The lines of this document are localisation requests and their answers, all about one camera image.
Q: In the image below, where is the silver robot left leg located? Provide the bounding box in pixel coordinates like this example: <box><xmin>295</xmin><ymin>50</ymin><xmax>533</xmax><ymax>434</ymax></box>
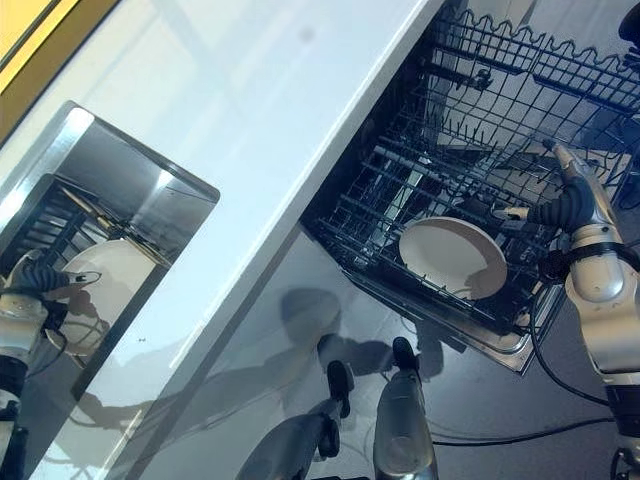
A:
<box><xmin>234</xmin><ymin>359</ymin><xmax>357</xmax><ymax>480</ymax></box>

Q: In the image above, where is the stainless dishwasher door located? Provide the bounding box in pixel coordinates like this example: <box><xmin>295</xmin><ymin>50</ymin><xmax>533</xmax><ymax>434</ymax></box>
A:
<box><xmin>339</xmin><ymin>259</ymin><xmax>569</xmax><ymax>375</ymax></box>

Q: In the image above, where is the dark wire dishwasher cup rack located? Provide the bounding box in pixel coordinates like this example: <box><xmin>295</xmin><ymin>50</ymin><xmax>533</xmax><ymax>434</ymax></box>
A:
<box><xmin>418</xmin><ymin>8</ymin><xmax>640</xmax><ymax>204</ymax></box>

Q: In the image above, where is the silver robot right leg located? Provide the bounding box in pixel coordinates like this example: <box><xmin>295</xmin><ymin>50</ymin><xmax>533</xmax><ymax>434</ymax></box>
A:
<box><xmin>372</xmin><ymin>336</ymin><xmax>442</xmax><ymax>480</ymax></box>

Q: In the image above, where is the stainless steel sink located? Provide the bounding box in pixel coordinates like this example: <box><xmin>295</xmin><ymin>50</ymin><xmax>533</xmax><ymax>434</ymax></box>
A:
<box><xmin>0</xmin><ymin>99</ymin><xmax>222</xmax><ymax>402</ymax></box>

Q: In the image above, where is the silver robot leg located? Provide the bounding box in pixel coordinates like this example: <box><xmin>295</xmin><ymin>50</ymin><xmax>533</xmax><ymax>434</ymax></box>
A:
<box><xmin>372</xmin><ymin>336</ymin><xmax>442</xmax><ymax>480</ymax></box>
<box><xmin>234</xmin><ymin>359</ymin><xmax>357</xmax><ymax>480</ymax></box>

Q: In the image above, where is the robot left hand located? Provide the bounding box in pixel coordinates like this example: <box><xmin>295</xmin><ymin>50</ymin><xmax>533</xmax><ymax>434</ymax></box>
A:
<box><xmin>0</xmin><ymin>251</ymin><xmax>96</xmax><ymax>325</ymax></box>

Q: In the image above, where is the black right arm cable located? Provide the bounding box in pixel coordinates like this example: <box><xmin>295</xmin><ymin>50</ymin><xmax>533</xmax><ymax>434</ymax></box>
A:
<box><xmin>528</xmin><ymin>249</ymin><xmax>609</xmax><ymax>407</ymax></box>

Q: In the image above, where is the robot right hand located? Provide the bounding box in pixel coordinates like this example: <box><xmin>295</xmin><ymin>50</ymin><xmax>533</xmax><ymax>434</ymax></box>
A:
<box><xmin>492</xmin><ymin>138</ymin><xmax>622</xmax><ymax>250</ymax></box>

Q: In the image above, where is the dark wire dishwasher plate rack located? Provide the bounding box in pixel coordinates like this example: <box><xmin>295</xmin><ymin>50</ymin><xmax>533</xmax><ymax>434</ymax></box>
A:
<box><xmin>298</xmin><ymin>112</ymin><xmax>569</xmax><ymax>337</ymax></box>

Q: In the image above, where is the large cream plate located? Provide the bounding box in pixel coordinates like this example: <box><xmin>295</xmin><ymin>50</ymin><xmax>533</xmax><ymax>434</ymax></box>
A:
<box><xmin>47</xmin><ymin>238</ymin><xmax>162</xmax><ymax>357</ymax></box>

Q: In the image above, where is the black cable on floor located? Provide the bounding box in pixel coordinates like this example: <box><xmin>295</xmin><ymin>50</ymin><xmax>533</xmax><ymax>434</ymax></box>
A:
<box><xmin>428</xmin><ymin>415</ymin><xmax>617</xmax><ymax>447</ymax></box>

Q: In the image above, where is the black sink drying rack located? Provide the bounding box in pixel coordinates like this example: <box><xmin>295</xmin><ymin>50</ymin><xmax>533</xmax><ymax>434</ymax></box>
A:
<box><xmin>18</xmin><ymin>174</ymin><xmax>172</xmax><ymax>267</ymax></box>

